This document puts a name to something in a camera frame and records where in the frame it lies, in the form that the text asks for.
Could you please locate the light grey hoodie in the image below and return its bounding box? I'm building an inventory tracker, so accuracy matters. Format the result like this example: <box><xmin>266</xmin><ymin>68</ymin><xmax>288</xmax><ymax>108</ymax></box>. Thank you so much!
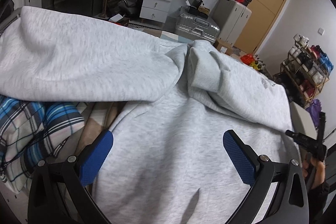
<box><xmin>1</xmin><ymin>6</ymin><xmax>299</xmax><ymax>223</ymax></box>

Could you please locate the person's right hand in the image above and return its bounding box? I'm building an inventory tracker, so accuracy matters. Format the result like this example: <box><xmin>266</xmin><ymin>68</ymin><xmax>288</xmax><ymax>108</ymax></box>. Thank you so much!
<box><xmin>302</xmin><ymin>153</ymin><xmax>326</xmax><ymax>191</ymax></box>

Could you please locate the purple bag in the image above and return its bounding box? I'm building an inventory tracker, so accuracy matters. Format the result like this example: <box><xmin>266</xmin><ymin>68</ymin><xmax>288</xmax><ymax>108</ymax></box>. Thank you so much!
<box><xmin>306</xmin><ymin>99</ymin><xmax>322</xmax><ymax>128</ymax></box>

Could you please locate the checkered bed sheet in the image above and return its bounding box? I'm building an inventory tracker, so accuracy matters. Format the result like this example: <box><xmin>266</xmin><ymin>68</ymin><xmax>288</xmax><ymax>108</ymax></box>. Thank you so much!
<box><xmin>75</xmin><ymin>29</ymin><xmax>193</xmax><ymax>155</ymax></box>

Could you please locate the blue plaid shirt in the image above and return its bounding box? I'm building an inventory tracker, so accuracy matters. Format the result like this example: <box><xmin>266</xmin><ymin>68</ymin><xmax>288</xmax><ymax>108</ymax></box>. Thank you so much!
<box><xmin>1</xmin><ymin>96</ymin><xmax>84</xmax><ymax>194</ymax></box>

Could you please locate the bamboo shoe rack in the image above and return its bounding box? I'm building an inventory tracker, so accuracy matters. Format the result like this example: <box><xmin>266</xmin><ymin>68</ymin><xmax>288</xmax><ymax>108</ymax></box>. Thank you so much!
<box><xmin>273</xmin><ymin>34</ymin><xmax>334</xmax><ymax>108</ymax></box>

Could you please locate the red orange toy pile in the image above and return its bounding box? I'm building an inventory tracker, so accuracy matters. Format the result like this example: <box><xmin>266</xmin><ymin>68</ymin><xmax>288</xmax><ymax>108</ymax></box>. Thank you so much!
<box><xmin>240</xmin><ymin>53</ymin><xmax>263</xmax><ymax>71</ymax></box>

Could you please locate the cardboard box on floor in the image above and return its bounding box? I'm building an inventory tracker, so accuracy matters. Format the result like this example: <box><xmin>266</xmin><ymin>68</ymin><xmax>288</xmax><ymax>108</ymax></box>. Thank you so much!
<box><xmin>214</xmin><ymin>39</ymin><xmax>234</xmax><ymax>56</ymax></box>

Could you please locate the silver lying suitcase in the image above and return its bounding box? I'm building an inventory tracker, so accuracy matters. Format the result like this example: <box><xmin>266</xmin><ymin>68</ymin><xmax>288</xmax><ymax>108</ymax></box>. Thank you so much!
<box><xmin>175</xmin><ymin>12</ymin><xmax>221</xmax><ymax>44</ymax></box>

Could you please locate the red box on floor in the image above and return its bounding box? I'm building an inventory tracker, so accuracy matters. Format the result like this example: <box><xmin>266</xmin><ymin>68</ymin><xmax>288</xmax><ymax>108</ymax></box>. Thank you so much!
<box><xmin>108</xmin><ymin>14</ymin><xmax>130</xmax><ymax>27</ymax></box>

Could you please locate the black bag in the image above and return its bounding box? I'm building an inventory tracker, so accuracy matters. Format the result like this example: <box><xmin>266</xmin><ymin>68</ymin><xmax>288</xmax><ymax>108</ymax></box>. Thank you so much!
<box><xmin>106</xmin><ymin>0</ymin><xmax>143</xmax><ymax>20</ymax></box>

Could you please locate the wall switch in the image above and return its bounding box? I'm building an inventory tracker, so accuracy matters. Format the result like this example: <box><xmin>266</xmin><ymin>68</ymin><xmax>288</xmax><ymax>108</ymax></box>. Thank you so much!
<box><xmin>318</xmin><ymin>28</ymin><xmax>325</xmax><ymax>35</ymax></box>

